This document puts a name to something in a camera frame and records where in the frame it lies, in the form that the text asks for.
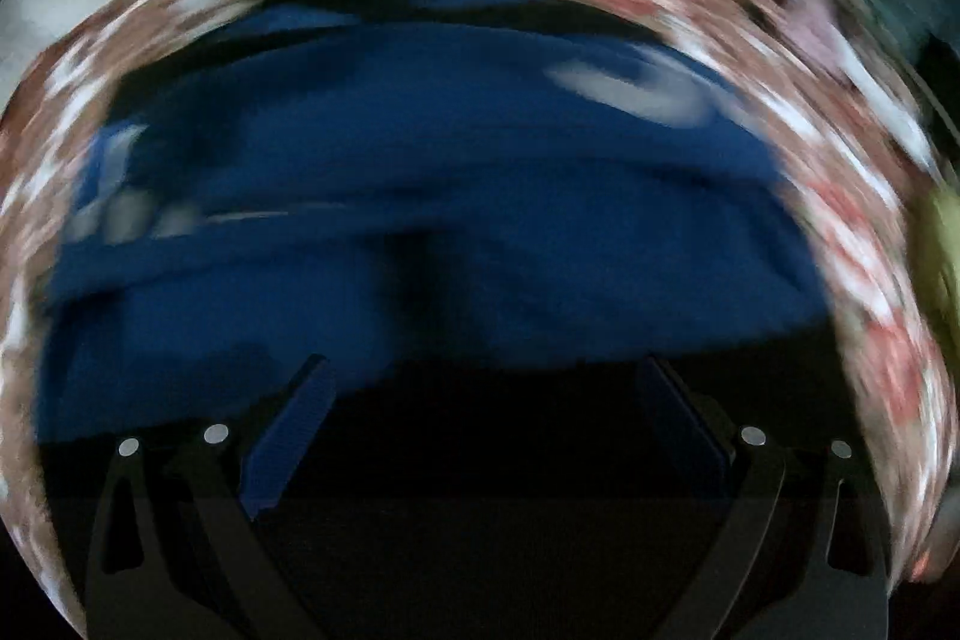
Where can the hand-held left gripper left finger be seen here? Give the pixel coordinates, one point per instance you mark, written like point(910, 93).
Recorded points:
point(291, 439)

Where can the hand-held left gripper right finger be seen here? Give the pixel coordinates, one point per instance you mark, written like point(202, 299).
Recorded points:
point(679, 426)

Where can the blue and black jacket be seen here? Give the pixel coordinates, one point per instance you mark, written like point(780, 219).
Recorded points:
point(450, 160)

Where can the yellow-green cloth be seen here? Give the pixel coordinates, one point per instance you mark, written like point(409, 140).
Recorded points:
point(941, 265)

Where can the pink cloth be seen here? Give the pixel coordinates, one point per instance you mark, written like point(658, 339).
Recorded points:
point(821, 29)

